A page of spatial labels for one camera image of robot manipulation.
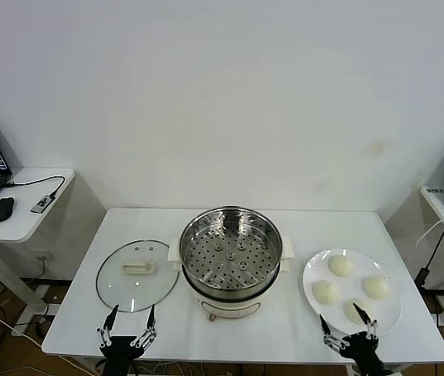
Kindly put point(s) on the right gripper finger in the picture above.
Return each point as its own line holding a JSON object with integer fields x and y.
{"x": 371, "y": 329}
{"x": 329, "y": 337}

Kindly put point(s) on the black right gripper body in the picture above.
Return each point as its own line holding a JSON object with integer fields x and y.
{"x": 360, "y": 348}

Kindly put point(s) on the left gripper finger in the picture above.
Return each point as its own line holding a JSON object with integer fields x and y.
{"x": 107, "y": 331}
{"x": 149, "y": 331}

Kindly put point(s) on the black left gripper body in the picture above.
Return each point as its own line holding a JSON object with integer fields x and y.
{"x": 120, "y": 348}

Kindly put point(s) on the white steamed baozi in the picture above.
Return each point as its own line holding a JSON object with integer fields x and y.
{"x": 349, "y": 315}
{"x": 376, "y": 287}
{"x": 325, "y": 291}
{"x": 342, "y": 266}

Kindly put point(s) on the round glass pot lid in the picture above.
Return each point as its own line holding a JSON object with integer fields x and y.
{"x": 139, "y": 267}

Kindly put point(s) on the perforated steel steamer basket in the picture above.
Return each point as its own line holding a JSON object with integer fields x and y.
{"x": 229, "y": 250}

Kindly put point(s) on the round white plate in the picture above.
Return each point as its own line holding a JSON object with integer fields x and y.
{"x": 390, "y": 309}

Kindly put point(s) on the cream electric cooking pot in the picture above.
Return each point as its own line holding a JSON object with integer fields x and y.
{"x": 229, "y": 307}

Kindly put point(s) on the white rounded side table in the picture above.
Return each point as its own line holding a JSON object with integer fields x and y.
{"x": 22, "y": 219}

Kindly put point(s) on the small grey usb hub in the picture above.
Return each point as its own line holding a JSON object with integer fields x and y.
{"x": 42, "y": 203}

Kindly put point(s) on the small white printed label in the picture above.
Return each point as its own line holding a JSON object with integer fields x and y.
{"x": 434, "y": 190}

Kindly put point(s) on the black computer mouse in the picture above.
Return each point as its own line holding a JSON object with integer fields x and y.
{"x": 0, "y": 209}

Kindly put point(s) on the white wall socket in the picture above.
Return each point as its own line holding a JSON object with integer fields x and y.
{"x": 44, "y": 256}

